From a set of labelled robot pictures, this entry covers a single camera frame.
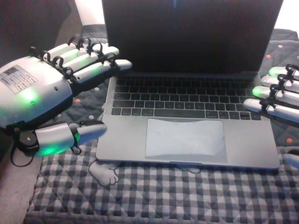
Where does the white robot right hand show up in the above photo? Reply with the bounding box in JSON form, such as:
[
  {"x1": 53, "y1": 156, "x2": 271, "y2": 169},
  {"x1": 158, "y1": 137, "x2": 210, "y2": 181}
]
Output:
[{"x1": 242, "y1": 64, "x2": 299, "y2": 171}]

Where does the grey quilt with bear print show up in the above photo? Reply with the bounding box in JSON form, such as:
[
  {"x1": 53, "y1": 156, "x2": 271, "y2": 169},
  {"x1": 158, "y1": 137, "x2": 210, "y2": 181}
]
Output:
[{"x1": 23, "y1": 23, "x2": 299, "y2": 224}]

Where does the silver laptop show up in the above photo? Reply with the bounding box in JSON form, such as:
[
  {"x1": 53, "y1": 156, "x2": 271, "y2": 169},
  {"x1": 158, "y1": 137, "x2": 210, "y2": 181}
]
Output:
[{"x1": 95, "y1": 0, "x2": 285, "y2": 170}]

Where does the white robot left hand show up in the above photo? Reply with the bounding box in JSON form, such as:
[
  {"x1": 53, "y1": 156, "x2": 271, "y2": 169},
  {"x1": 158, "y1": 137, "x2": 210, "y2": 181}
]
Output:
[{"x1": 0, "y1": 36, "x2": 133, "y2": 159}]

